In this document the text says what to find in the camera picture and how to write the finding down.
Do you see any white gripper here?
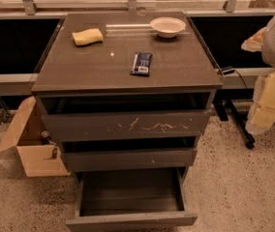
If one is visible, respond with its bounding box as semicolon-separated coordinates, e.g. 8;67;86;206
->
241;28;275;135

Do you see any grey bottom drawer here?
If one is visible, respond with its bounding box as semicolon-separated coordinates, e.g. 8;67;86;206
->
66;168;198;232

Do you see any grey drawer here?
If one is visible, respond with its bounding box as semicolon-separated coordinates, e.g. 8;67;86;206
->
42;94;210;142
66;168;198;232
62;136;199;172

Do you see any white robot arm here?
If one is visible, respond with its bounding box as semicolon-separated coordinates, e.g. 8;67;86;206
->
241;15;275;135

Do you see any grey top drawer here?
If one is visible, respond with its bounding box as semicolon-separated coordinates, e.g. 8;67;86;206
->
42;94;210;142

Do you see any grey drawer cabinet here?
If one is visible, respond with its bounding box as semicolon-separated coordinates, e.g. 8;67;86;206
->
30;11;224;186

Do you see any grey middle drawer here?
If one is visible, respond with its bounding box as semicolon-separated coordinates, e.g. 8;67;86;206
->
62;136;199;172

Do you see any black power adapter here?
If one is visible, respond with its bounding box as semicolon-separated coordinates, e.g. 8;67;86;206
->
218;66;235;75

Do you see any black wheeled stand leg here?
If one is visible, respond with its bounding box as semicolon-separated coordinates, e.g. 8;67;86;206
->
213;93;255;150

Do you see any white bowl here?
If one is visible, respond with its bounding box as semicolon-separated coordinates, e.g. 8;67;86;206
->
150;17;186;39

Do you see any blue snack packet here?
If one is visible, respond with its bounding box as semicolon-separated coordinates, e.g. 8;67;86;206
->
130;51;152;76

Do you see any yellow sponge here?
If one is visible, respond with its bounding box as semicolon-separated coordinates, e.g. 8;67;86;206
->
73;28;104;46

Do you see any can in cardboard box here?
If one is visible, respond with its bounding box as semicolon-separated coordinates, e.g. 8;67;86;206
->
41;130;51;145

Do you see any cardboard box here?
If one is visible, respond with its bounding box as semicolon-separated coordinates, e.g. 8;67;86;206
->
0;97;71;177

